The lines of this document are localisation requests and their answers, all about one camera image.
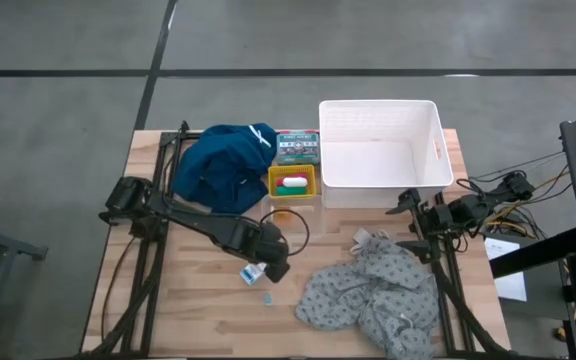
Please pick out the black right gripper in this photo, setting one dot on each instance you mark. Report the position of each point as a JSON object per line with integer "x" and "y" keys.
{"x": 440, "y": 217}

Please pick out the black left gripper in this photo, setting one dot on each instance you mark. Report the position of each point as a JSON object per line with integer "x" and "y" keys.
{"x": 263, "y": 242}

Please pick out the white bottle blue label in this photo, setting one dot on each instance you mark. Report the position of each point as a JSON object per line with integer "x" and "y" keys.
{"x": 252, "y": 274}

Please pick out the small teal vial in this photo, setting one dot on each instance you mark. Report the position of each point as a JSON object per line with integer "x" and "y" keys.
{"x": 267, "y": 299}

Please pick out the orange pill bottle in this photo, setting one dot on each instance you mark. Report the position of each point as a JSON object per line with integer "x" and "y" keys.
{"x": 283, "y": 216}

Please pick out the green bandage roll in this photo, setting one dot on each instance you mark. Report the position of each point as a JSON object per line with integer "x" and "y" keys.
{"x": 290, "y": 191}

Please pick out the grey patterned hospital gown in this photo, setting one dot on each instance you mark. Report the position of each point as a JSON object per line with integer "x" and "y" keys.
{"x": 368, "y": 295}

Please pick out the dark blue scrub garment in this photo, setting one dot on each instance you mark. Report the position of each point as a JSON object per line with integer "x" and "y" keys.
{"x": 218, "y": 170}

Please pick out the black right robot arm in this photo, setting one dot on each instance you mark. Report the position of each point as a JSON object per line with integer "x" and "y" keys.
{"x": 513, "y": 187}

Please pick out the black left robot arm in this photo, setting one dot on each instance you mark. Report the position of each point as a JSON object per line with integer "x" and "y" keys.
{"x": 193, "y": 222}

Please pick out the clear plastic bin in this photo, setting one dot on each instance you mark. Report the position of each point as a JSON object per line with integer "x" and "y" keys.
{"x": 313, "y": 220}

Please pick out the white perforated laundry basket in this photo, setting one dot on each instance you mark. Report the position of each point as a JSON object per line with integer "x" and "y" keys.
{"x": 368, "y": 170}

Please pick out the small yellow plastic basket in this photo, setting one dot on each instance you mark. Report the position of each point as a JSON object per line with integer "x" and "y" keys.
{"x": 271, "y": 185}

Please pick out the white paper sheet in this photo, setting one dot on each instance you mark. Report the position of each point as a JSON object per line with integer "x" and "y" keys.
{"x": 513, "y": 290}

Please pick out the black stand bar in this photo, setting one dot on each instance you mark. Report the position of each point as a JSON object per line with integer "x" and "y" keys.
{"x": 533, "y": 257}

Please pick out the green first aid kit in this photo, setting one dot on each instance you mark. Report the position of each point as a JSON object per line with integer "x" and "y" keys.
{"x": 298, "y": 147}

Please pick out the small yellow object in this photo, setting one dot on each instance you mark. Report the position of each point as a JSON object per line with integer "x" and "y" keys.
{"x": 560, "y": 334}

